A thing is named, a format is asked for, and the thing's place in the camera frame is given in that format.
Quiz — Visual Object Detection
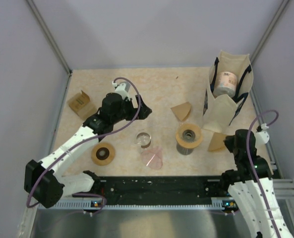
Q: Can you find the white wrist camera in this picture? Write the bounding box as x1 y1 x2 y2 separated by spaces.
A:
255 123 270 147
112 82 131 101

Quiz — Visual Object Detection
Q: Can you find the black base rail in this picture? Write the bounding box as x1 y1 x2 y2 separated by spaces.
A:
67 175 239 206

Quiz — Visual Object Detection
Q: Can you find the small cardboard box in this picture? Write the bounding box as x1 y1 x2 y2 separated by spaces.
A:
67 90 98 120

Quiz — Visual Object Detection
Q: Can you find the cream canvas tote bag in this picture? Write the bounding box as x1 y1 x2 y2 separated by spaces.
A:
202 51 254 133

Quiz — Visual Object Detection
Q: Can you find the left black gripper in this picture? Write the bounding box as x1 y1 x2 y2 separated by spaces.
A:
112 95 151 124

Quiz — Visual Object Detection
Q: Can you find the pink paper roll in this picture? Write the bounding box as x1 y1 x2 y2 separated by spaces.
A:
213 71 237 98

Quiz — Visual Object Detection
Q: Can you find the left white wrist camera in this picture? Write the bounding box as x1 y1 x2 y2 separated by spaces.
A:
112 82 131 101

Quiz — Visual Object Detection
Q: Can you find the brown paper filter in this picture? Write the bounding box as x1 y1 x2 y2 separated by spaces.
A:
207 132 227 152
171 102 192 121

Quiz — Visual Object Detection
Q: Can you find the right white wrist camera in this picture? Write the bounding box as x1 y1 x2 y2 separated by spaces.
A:
255 123 270 147

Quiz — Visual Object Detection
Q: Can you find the dark glass carafe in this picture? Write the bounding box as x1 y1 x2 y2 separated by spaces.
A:
176 143 196 156

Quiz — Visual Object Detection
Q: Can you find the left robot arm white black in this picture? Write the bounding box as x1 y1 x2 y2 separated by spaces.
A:
24 93 152 208

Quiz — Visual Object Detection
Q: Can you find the wooden dripper ring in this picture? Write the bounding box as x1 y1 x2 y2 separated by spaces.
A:
91 142 116 166
176 123 203 149

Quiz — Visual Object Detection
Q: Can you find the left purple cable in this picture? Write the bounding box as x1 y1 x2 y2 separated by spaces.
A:
26 77 140 208

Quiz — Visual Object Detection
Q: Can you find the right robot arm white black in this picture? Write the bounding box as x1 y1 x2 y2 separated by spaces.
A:
219 129 293 238

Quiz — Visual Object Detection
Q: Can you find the clear glass cup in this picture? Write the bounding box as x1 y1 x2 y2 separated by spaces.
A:
136 132 152 149

